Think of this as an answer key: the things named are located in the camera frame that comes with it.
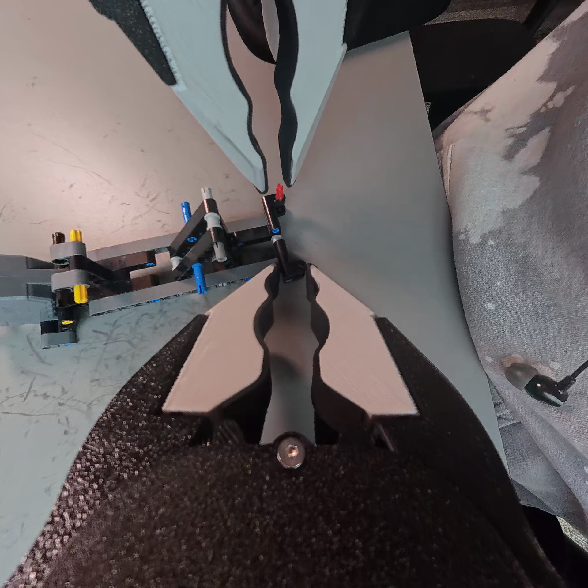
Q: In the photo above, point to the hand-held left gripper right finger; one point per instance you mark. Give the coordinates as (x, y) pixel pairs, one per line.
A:
(367, 367)

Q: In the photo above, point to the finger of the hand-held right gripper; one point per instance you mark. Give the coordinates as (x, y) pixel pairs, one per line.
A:
(197, 69)
(317, 55)

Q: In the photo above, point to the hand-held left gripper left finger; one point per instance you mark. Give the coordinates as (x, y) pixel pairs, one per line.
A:
(216, 363)

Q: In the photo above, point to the red toy pin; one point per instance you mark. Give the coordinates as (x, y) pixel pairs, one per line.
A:
(279, 190)

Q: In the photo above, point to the grey black toy brick chassis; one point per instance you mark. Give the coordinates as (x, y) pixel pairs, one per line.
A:
(115, 259)

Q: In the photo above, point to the grey desk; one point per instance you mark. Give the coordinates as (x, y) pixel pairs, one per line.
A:
(92, 115)

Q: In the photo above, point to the small black clip microphone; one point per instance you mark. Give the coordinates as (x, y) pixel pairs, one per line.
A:
(542, 390)

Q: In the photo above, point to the grey patterned sweatshirt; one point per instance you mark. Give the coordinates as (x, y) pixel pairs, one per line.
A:
(528, 229)

